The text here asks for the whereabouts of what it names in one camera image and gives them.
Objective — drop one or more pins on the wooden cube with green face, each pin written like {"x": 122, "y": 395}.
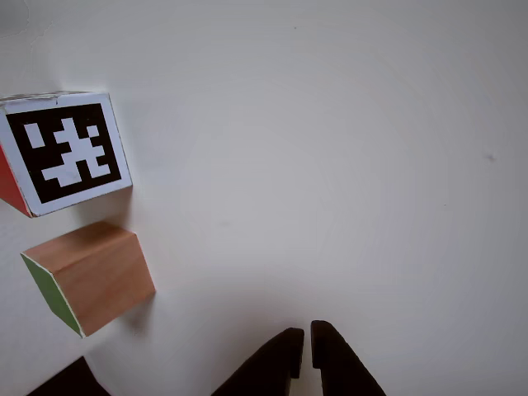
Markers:
{"x": 103, "y": 276}

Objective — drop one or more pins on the red cube with marker print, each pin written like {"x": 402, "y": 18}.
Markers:
{"x": 66, "y": 152}

